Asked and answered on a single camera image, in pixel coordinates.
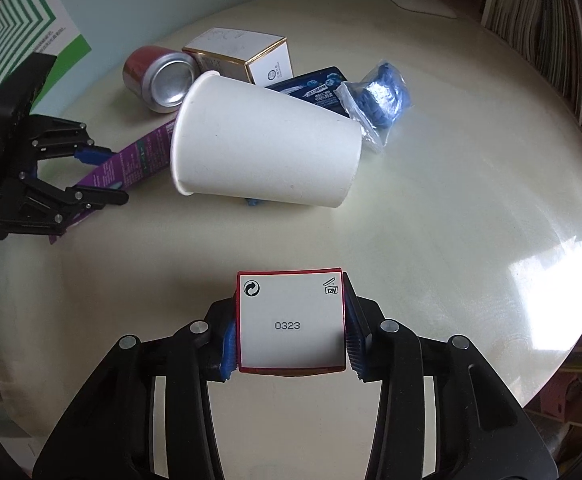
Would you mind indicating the clear bag of blue pieces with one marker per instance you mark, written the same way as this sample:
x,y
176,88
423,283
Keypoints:
x,y
378,95

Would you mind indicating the pink cardboard piece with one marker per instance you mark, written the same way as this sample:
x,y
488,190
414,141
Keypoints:
x,y
553,390

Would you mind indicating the white box with gold edges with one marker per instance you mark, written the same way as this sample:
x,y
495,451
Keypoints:
x,y
236,45

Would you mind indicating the row of pale thin books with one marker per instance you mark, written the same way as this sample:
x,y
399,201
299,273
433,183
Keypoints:
x,y
536,15

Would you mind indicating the small blue scrap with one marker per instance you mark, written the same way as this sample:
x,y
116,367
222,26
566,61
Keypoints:
x,y
252,203

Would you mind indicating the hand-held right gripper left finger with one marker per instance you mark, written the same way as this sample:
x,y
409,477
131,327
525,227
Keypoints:
x,y
228,347

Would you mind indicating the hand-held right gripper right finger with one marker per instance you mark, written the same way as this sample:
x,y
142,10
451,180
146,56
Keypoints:
x,y
355,345

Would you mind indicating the red soda can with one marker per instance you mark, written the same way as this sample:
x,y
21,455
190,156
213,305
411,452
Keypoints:
x,y
146,65

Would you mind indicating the white paper cup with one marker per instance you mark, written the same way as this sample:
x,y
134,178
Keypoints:
x,y
266,150

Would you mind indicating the red-edged white box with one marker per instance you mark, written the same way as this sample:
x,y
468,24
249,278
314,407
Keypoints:
x,y
291,325

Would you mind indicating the dark blue snack packet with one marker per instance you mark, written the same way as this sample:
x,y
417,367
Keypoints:
x,y
316,85

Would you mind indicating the green striped wall poster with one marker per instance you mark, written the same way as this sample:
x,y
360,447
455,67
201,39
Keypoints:
x,y
26,25

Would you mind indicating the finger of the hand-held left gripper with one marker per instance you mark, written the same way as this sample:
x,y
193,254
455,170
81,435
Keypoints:
x,y
101,196
93,156

